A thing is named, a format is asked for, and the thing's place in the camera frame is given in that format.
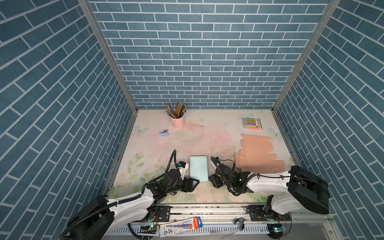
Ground bundle of coloured pencils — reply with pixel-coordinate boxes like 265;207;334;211
166;102;187;119

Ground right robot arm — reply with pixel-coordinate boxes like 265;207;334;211
209;163;330;215

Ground aluminium mounting rail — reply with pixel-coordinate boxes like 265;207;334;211
77;203;344;240

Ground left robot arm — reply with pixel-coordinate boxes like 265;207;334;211
59;169;200;240

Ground pink pencil bucket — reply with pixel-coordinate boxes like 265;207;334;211
171;117;185;129

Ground small metal clip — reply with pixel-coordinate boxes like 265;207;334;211
234;218;246;231

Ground light blue paper box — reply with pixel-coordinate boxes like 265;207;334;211
190;156;209;182

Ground pink paper box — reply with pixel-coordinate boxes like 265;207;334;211
235;134;286;174

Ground left black corrugated cable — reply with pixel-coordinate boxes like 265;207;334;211
59;149;178;240

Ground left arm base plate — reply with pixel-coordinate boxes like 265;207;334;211
136;206;171;223

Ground pack of coloured markers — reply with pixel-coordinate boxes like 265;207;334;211
242;118;263;130

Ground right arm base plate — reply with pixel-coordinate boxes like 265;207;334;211
246;205;292;222

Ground red blue white package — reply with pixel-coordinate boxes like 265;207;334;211
160;217;203;238

